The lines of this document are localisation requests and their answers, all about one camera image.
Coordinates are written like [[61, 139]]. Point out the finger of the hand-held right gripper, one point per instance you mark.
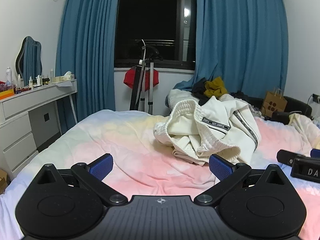
[[295, 158]]

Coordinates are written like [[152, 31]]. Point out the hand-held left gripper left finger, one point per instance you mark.
[[101, 166]]

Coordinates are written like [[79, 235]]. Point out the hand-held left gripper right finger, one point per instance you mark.
[[220, 166]]

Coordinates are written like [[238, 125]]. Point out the cream pants with striped tape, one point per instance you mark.
[[215, 130]]

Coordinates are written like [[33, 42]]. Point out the pile of dark clothes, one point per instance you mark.
[[243, 100]]

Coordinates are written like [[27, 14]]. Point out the silver clothes stand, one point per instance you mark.
[[150, 85]]

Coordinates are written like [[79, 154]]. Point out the pale yellow cloth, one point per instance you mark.
[[302, 125]]

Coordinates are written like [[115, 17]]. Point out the pastel bed blanket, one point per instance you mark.
[[140, 140]]

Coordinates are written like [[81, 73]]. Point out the black chair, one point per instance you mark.
[[297, 106]]

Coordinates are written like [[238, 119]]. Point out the brown paper bag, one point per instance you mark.
[[275, 103]]

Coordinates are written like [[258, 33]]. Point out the mustard cloth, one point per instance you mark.
[[216, 86]]

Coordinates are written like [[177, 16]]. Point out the white quilt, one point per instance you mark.
[[178, 96]]

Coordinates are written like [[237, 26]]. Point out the dark cloth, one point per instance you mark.
[[198, 87]]

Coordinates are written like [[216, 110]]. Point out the red cloth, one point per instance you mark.
[[130, 77]]

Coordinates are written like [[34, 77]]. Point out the white dressing table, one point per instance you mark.
[[30, 105]]

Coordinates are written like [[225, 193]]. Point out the tissue box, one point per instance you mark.
[[62, 78]]

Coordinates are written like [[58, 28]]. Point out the cardboard box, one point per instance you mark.
[[3, 181]]

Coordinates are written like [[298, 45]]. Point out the tall clear bottle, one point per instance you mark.
[[51, 74]]

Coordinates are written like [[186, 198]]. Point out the small white bottle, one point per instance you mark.
[[38, 80], [19, 80], [30, 82]]

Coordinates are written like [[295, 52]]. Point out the blue curtain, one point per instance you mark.
[[87, 50], [240, 35]]

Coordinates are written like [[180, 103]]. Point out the orange box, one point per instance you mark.
[[6, 94]]

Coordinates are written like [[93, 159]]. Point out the wavy black-framed mirror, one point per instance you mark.
[[30, 57]]

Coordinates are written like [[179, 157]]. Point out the dark window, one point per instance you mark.
[[150, 17]]

